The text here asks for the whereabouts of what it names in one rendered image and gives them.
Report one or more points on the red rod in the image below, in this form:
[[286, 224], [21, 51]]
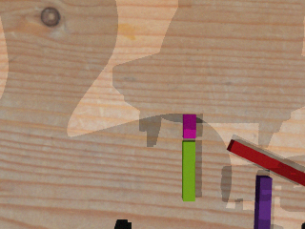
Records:
[[267, 162]]

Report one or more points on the purple rod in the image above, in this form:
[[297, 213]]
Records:
[[263, 202]]

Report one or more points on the lime green rod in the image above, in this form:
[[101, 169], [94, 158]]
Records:
[[188, 170]]

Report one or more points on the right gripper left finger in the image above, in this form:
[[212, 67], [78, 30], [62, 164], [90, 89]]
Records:
[[123, 224]]

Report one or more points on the magenta block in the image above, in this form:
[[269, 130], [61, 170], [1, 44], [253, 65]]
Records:
[[189, 125]]

